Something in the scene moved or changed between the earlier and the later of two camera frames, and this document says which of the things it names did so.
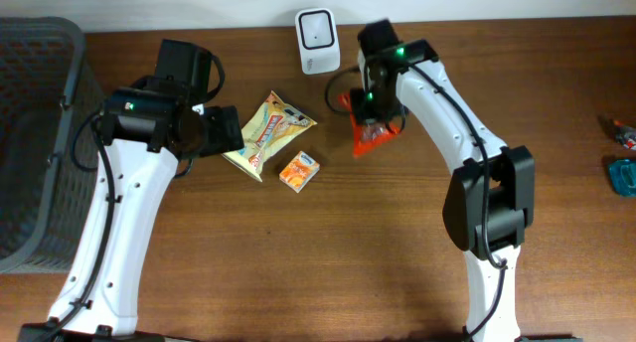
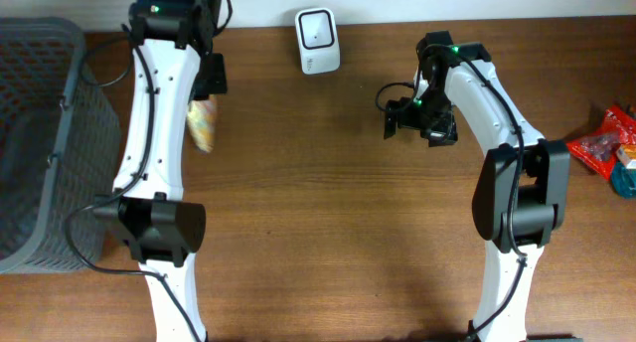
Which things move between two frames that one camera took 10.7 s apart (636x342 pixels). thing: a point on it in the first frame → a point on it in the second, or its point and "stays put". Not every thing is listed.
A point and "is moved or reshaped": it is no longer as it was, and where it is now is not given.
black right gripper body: (380, 108) → (432, 115)
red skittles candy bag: (366, 136) → (599, 149)
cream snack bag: (272, 126) is moved or reshaped
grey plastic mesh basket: (49, 206) stays put
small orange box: (299, 172) → (626, 152)
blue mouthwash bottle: (622, 174) stays put
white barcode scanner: (318, 41) stays put
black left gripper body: (219, 132) → (213, 80)
